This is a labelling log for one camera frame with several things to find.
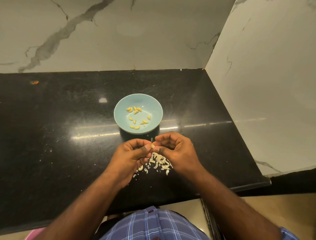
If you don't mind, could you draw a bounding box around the pile of garlic skins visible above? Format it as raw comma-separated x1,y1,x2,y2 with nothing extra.
132,151,173,178

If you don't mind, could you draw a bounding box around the person's right forearm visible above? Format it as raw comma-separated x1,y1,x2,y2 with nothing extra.
189,165,282,240

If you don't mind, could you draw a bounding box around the person's left forearm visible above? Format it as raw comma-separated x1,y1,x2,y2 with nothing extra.
35,175,124,240

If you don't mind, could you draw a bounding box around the person's right hand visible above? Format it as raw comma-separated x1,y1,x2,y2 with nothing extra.
152,132,203,178

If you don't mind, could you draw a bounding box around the cluster of peeled garlic cloves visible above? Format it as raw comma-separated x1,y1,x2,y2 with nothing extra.
125,106,153,130

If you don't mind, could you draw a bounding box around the person's left hand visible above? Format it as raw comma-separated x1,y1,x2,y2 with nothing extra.
105,138,155,189

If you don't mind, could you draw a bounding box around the black cabinet trim strip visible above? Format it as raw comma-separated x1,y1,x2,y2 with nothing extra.
200,198,223,240

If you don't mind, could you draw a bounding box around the blue plaid shirt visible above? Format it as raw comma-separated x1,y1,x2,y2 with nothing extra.
101,207,300,240

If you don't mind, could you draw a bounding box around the light blue bowl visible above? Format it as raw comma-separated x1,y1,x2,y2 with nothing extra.
114,93,164,135

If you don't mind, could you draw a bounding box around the pink plastic bucket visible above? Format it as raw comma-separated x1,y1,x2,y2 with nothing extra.
25,228,46,240

